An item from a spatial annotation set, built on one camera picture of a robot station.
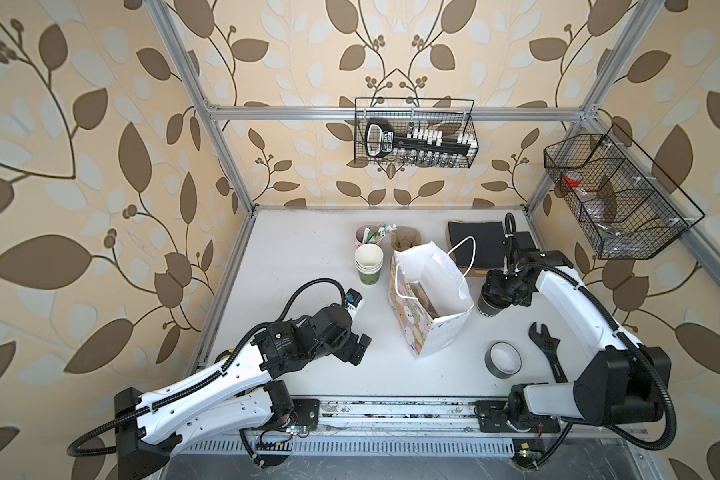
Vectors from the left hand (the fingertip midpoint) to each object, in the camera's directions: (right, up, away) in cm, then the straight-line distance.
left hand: (359, 332), depth 72 cm
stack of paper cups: (+2, +16, +22) cm, 27 cm away
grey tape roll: (+36, -12, +7) cm, 38 cm away
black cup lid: (+37, +6, +9) cm, 39 cm away
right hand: (+39, +7, +10) cm, 41 cm away
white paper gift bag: (+21, +4, +17) cm, 27 cm away
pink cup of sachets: (+3, +24, +16) cm, 29 cm away
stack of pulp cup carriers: (+15, +23, +36) cm, 45 cm away
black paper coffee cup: (+36, +2, +13) cm, 38 cm away
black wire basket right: (+66, +30, 0) cm, 73 cm away
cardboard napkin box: (+27, +21, -6) cm, 34 cm away
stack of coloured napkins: (+27, +21, -6) cm, 35 cm away
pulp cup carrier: (+18, +5, +19) cm, 27 cm away
